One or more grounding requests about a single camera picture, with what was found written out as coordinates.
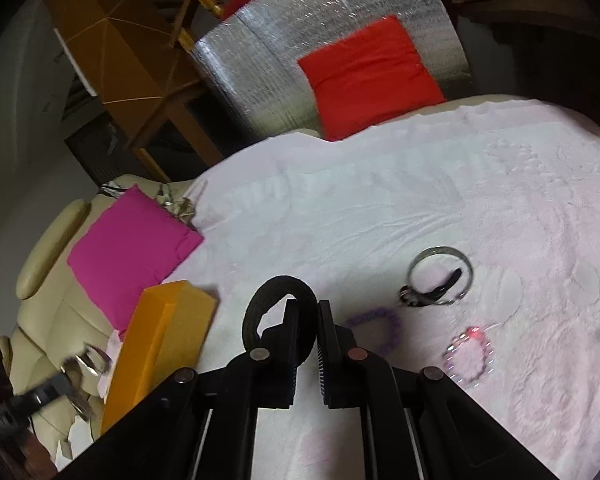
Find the magenta cushion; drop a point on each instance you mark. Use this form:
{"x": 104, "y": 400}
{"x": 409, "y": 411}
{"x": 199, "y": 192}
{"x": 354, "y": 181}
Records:
{"x": 130, "y": 250}

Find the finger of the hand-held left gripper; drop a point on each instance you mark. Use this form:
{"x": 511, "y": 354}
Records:
{"x": 90, "y": 360}
{"x": 80, "y": 402}

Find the patterned crumpled cloth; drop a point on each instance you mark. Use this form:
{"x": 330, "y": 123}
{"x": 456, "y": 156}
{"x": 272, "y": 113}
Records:
{"x": 177, "y": 205}

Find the orange cardboard box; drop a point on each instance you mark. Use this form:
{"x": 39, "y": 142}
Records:
{"x": 150, "y": 340}

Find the pale pink fleece blanket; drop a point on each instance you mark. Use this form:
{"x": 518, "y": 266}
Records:
{"x": 380, "y": 200}

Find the dark slatted grille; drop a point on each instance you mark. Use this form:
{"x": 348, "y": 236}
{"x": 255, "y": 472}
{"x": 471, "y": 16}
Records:
{"x": 97, "y": 150}

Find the silver bangle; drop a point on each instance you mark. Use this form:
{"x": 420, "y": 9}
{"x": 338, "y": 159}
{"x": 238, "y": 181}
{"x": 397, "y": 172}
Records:
{"x": 414, "y": 265}

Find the yellow wooden table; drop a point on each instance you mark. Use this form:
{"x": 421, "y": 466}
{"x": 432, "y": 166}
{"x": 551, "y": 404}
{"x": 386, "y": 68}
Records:
{"x": 115, "y": 35}

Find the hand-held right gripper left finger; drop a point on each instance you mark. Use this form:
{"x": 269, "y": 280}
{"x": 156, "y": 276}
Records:
{"x": 292, "y": 360}

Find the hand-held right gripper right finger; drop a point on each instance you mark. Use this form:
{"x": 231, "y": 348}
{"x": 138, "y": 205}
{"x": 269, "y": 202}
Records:
{"x": 324, "y": 360}

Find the silver foil mat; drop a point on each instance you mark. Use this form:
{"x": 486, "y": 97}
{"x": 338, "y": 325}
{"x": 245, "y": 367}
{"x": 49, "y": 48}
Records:
{"x": 280, "y": 70}

